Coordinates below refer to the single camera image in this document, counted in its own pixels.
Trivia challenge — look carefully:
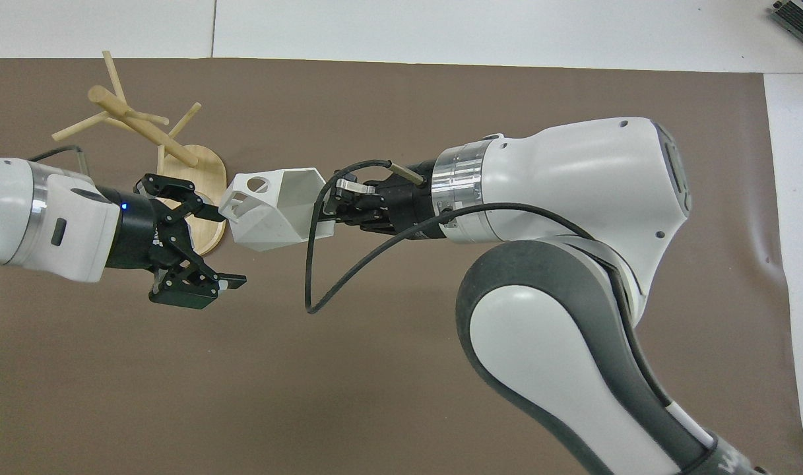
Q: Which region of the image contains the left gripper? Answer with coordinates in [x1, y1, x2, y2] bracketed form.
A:
[100, 173, 247, 311]

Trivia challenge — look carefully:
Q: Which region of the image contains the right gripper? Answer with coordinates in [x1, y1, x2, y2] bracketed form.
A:
[322, 162, 439, 239]

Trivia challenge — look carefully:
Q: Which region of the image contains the white faceted cup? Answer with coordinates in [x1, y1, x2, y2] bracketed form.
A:
[218, 168, 340, 253]

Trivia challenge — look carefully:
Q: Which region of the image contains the wooden cup rack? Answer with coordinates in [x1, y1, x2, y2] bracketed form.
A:
[51, 51, 228, 257]

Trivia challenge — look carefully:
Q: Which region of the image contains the grey ribbed metal box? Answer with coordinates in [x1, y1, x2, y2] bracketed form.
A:
[771, 0, 803, 41]

